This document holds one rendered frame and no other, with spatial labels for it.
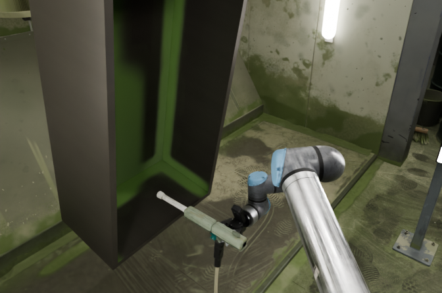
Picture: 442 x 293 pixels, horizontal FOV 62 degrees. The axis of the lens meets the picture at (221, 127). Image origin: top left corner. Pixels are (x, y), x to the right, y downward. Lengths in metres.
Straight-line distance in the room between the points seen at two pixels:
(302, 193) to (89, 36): 0.70
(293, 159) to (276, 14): 2.20
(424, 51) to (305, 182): 1.88
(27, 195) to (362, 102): 2.39
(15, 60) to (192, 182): 1.29
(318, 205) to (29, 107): 1.83
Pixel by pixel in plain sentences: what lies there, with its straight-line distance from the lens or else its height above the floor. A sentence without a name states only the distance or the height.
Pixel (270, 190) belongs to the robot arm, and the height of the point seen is 0.57.
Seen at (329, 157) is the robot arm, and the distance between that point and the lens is 1.18.
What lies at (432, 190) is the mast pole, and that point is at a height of 0.43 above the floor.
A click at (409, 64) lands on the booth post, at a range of 2.86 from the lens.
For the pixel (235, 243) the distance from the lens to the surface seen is 1.50.
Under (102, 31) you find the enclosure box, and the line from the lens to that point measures 0.95.
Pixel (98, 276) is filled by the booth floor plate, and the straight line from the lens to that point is 2.16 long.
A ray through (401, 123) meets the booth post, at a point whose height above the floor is 0.36.
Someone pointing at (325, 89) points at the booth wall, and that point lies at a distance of 3.13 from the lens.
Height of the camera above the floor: 1.63
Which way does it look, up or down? 28 degrees down
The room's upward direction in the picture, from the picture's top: 1 degrees counter-clockwise
